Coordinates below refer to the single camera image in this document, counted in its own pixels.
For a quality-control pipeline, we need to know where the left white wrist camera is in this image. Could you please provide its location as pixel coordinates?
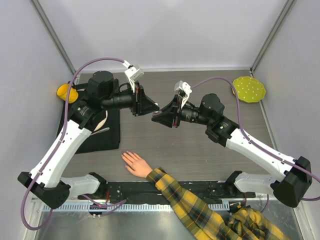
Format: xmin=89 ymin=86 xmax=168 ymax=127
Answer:
xmin=122 ymin=60 xmax=144 ymax=92

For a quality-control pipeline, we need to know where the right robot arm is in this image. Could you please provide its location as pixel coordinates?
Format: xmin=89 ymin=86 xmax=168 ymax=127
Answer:
xmin=151 ymin=93 xmax=312 ymax=208

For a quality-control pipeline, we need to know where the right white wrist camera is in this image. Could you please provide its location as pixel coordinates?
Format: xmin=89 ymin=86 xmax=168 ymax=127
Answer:
xmin=174 ymin=80 xmax=192 ymax=108

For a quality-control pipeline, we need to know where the green dotted plate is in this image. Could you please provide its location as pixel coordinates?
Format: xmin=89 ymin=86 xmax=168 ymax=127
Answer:
xmin=232 ymin=76 xmax=266 ymax=103

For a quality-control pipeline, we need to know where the silver fork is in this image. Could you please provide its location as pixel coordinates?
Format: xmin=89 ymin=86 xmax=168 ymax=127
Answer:
xmin=90 ymin=127 xmax=110 ymax=136

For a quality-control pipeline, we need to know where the pink cream plate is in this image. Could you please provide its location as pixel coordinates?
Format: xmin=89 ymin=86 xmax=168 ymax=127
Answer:
xmin=94 ymin=110 xmax=108 ymax=132

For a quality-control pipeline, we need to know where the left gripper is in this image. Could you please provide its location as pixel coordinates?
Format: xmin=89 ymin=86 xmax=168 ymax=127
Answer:
xmin=102 ymin=81 xmax=160 ymax=117

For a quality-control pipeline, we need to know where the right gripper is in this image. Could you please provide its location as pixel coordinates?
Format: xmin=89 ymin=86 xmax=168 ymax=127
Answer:
xmin=153 ymin=94 xmax=213 ymax=128

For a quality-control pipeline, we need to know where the yellow plaid sleeve forearm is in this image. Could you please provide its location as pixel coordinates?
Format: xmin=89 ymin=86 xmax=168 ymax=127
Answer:
xmin=146 ymin=168 xmax=289 ymax=240

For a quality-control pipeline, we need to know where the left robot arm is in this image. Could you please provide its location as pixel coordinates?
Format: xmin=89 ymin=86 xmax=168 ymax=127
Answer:
xmin=17 ymin=67 xmax=160 ymax=210

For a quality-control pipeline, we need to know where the purple nail polish bottle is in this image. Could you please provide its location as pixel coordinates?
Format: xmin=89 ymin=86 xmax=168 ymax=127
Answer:
xmin=152 ymin=111 xmax=162 ymax=118

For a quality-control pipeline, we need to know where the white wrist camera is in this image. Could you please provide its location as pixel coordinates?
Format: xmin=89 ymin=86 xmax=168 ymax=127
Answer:
xmin=122 ymin=60 xmax=144 ymax=92
xmin=174 ymin=80 xmax=192 ymax=108

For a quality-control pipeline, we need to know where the mannequin hand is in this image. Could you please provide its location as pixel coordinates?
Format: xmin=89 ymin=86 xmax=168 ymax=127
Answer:
xmin=121 ymin=151 xmax=153 ymax=179

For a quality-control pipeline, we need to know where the yellow mug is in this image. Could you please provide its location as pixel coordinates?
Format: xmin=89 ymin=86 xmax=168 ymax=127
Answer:
xmin=56 ymin=83 xmax=79 ymax=104

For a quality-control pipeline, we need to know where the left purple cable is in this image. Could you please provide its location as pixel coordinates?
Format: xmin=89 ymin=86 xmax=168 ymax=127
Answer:
xmin=20 ymin=57 xmax=126 ymax=231

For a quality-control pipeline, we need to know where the black cloth mat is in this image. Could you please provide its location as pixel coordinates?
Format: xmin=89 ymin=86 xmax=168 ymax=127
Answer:
xmin=57 ymin=83 xmax=121 ymax=154

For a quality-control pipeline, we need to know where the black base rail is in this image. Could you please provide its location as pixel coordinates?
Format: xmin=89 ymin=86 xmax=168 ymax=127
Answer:
xmin=106 ymin=181 xmax=256 ymax=205

